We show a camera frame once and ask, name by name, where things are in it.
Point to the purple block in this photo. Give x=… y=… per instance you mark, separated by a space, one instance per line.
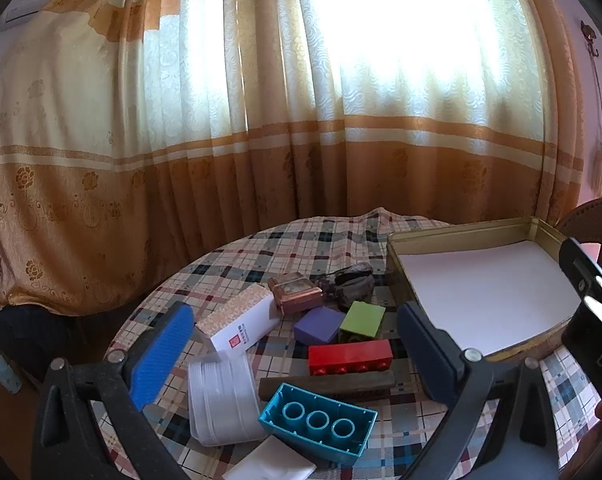
x=321 y=322

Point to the blue bottle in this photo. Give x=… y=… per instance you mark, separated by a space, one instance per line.
x=3 y=375

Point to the plaid tablecloth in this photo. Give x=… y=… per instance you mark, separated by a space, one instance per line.
x=291 y=250

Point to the white charger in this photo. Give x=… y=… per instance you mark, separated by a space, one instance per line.
x=271 y=462

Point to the brown chair back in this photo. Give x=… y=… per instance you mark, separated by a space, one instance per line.
x=596 y=215

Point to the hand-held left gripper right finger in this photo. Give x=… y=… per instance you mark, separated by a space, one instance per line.
x=426 y=345

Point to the red building block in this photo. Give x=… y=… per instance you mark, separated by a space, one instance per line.
x=351 y=352

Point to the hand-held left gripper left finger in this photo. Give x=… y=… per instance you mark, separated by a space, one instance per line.
x=161 y=355

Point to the white air conditioner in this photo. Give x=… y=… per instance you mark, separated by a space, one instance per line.
x=26 y=7

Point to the cream and orange curtain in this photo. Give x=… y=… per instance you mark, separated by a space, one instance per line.
x=281 y=160

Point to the clear plastic pack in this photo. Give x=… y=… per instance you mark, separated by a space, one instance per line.
x=221 y=400

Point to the gold metal tin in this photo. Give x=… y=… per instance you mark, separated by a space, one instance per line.
x=461 y=240

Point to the wall hook with tassel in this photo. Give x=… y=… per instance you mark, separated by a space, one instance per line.
x=600 y=160

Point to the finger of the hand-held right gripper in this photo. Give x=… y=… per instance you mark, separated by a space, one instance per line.
x=581 y=265

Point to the dark brown bar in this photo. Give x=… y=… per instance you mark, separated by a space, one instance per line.
x=331 y=385

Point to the white cardboard box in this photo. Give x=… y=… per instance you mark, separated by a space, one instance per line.
x=241 y=320

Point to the copper framed box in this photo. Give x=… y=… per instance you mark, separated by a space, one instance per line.
x=296 y=292

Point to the black watch band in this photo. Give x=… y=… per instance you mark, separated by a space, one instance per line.
x=348 y=280

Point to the white paper liner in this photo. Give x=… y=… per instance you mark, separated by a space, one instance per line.
x=481 y=295

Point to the teal building block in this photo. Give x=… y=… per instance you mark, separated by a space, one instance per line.
x=306 y=442

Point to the green block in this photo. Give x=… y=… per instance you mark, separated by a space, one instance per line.
x=363 y=317

